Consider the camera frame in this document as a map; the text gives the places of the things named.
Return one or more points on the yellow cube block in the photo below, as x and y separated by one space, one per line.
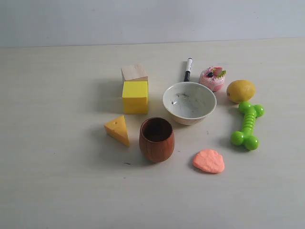
135 97

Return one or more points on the yellow lemon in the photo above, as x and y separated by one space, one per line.
240 91

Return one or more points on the orange toy piece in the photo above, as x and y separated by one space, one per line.
209 161

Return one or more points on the brown wooden cup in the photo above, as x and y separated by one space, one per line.
156 139

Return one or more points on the pink toy cupcake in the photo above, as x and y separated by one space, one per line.
213 78

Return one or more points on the black and white marker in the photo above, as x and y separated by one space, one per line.
188 69

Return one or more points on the yellow cheese wedge toy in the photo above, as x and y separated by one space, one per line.
117 129

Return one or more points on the plain wooden cube block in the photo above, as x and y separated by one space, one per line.
134 72

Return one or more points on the white ceramic bowl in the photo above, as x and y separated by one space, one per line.
189 103

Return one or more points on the green bone dog toy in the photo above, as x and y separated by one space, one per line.
246 136

